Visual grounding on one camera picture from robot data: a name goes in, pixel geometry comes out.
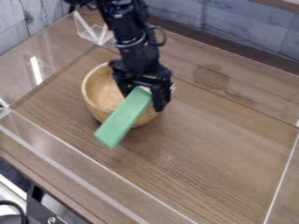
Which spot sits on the green rectangular block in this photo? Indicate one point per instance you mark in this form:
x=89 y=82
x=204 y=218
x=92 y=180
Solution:
x=115 y=127

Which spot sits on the clear acrylic corner bracket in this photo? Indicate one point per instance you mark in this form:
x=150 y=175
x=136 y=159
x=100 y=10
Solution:
x=96 y=34

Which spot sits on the wooden bowl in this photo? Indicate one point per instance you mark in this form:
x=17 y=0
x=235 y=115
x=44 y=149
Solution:
x=103 y=96

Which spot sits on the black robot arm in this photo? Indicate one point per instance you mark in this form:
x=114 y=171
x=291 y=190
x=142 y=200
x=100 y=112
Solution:
x=126 y=17

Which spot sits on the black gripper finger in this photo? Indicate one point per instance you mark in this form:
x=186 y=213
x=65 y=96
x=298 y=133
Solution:
x=126 y=83
x=162 y=94

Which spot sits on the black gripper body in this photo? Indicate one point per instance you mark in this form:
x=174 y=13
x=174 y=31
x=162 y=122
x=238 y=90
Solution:
x=139 y=61

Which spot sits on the black table leg bracket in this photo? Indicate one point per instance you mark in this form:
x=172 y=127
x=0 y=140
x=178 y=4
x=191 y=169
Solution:
x=36 y=212

